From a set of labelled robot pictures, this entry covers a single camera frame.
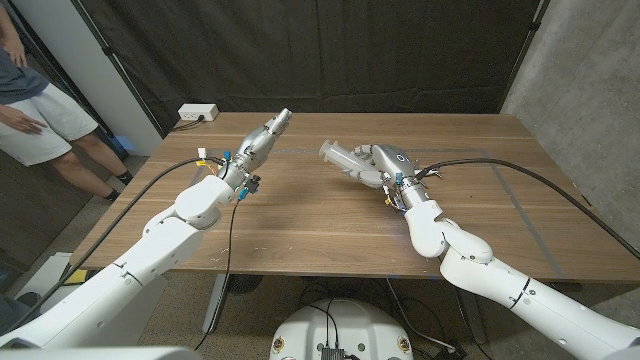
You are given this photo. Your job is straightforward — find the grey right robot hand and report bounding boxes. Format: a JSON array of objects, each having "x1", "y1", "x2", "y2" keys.
[{"x1": 341, "y1": 143, "x2": 424, "y2": 191}]

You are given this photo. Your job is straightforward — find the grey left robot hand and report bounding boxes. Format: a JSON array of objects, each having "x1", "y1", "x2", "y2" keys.
[{"x1": 217, "y1": 107, "x2": 293, "y2": 189}]

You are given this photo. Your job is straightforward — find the large clear plastic syringe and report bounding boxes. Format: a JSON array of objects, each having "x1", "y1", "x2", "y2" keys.
[{"x1": 318, "y1": 139, "x2": 374, "y2": 174}]

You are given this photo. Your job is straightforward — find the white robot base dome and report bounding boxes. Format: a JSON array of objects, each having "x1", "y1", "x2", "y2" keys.
[{"x1": 269, "y1": 298, "x2": 415, "y2": 360}]

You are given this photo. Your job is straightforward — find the white power strip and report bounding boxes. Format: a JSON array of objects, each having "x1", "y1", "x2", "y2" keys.
[{"x1": 177, "y1": 103, "x2": 220, "y2": 122}]

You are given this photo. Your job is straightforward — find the round black floor fan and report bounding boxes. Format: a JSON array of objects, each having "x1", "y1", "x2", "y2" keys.
[{"x1": 227, "y1": 273, "x2": 264, "y2": 296}]

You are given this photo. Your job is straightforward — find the white table leg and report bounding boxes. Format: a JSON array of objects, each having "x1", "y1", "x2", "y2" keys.
[
  {"x1": 202, "y1": 273, "x2": 231, "y2": 335},
  {"x1": 457, "y1": 289, "x2": 489, "y2": 346}
]

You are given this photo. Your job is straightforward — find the black backdrop stand pole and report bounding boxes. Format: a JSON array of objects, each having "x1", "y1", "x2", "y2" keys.
[
  {"x1": 69, "y1": 0, "x2": 166, "y2": 139},
  {"x1": 497, "y1": 0, "x2": 551, "y2": 115}
]

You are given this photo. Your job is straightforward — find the black floor power adapter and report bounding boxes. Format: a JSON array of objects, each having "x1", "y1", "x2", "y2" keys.
[{"x1": 433, "y1": 342, "x2": 469, "y2": 360}]

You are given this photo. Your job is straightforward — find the yellow and black floor object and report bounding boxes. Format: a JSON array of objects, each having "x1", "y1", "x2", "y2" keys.
[{"x1": 60, "y1": 268, "x2": 89, "y2": 285}]

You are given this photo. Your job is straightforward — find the standing person in white shorts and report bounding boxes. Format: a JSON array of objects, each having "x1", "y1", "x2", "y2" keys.
[{"x1": 0, "y1": 4, "x2": 135, "y2": 202}]

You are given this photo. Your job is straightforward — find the white floor platform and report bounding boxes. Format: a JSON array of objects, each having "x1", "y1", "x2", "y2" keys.
[{"x1": 12, "y1": 252, "x2": 76, "y2": 321}]

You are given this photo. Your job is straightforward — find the white robot torso edge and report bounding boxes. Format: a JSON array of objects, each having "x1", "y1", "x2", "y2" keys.
[{"x1": 0, "y1": 346, "x2": 202, "y2": 360}]

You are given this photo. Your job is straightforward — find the seated person in jeans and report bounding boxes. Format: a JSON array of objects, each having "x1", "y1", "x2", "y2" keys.
[{"x1": 0, "y1": 269, "x2": 44, "y2": 341}]

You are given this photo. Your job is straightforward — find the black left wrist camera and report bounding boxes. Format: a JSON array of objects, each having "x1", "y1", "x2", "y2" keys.
[{"x1": 237, "y1": 174, "x2": 262, "y2": 202}]

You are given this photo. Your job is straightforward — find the black power strip cord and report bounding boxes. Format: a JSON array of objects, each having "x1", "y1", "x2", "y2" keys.
[{"x1": 171, "y1": 115, "x2": 206, "y2": 133}]

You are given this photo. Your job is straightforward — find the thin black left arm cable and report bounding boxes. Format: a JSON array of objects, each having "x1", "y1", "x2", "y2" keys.
[{"x1": 194, "y1": 197, "x2": 241, "y2": 351}]

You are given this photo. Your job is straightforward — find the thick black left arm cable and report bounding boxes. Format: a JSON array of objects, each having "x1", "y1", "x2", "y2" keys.
[{"x1": 0, "y1": 155, "x2": 226, "y2": 336}]

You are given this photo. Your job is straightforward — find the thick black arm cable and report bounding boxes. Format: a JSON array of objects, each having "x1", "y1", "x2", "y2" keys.
[
  {"x1": 414, "y1": 158, "x2": 640, "y2": 262},
  {"x1": 0, "y1": 155, "x2": 226, "y2": 336}
]

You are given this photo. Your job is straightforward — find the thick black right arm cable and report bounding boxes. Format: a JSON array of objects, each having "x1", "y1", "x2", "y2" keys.
[{"x1": 414, "y1": 158, "x2": 640, "y2": 262}]

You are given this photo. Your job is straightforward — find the white floor cable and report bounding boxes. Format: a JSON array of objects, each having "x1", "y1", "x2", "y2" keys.
[{"x1": 385, "y1": 278, "x2": 457, "y2": 351}]

